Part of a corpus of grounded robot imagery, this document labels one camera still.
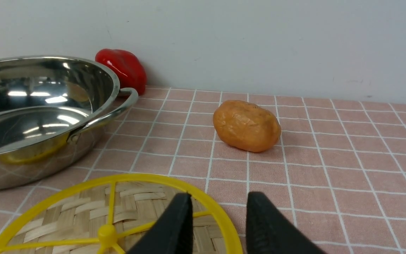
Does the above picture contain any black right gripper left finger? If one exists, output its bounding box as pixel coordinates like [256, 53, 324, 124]
[126, 193, 193, 254]

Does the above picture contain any yellow woven bamboo steamer lid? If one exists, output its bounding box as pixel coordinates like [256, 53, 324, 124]
[0, 174, 243, 254]

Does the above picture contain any pink checkered tablecloth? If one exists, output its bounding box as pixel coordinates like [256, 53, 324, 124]
[0, 87, 406, 254]

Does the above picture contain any red bell pepper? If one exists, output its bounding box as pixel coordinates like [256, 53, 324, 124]
[95, 48, 148, 96]

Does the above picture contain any stainless steel pot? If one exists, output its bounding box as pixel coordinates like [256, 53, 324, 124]
[0, 56, 139, 190]

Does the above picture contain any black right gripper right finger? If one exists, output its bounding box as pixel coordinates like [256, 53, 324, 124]
[246, 192, 325, 254]

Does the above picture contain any brown potato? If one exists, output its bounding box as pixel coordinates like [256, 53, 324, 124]
[213, 100, 282, 153]

